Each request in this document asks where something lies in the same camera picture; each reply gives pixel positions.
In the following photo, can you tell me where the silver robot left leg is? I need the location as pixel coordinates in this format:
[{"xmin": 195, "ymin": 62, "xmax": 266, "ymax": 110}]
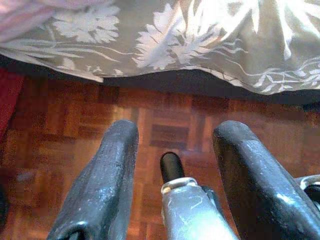
[{"xmin": 159, "ymin": 151, "xmax": 240, "ymax": 240}]

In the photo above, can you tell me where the beige floral bed sheet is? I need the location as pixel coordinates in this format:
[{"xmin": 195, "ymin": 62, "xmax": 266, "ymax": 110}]
[{"xmin": 0, "ymin": 0, "xmax": 320, "ymax": 96}]

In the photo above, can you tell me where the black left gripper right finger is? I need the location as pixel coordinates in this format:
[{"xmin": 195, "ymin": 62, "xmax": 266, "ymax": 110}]
[{"xmin": 212, "ymin": 120, "xmax": 320, "ymax": 240}]

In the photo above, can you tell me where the dark bed base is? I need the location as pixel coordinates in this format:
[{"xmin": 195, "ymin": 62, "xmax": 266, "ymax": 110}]
[{"xmin": 0, "ymin": 53, "xmax": 320, "ymax": 106}]

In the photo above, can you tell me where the silver robot leg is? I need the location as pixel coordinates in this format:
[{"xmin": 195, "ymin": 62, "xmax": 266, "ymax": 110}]
[
  {"xmin": 159, "ymin": 151, "xmax": 240, "ymax": 240},
  {"xmin": 299, "ymin": 174, "xmax": 320, "ymax": 202}
]

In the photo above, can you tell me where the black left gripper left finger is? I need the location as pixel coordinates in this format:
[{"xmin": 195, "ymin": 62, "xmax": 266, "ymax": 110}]
[{"xmin": 46, "ymin": 119, "xmax": 140, "ymax": 240}]

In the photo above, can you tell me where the silver robot right leg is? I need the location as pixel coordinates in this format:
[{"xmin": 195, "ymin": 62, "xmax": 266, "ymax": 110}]
[{"xmin": 299, "ymin": 174, "xmax": 320, "ymax": 202}]

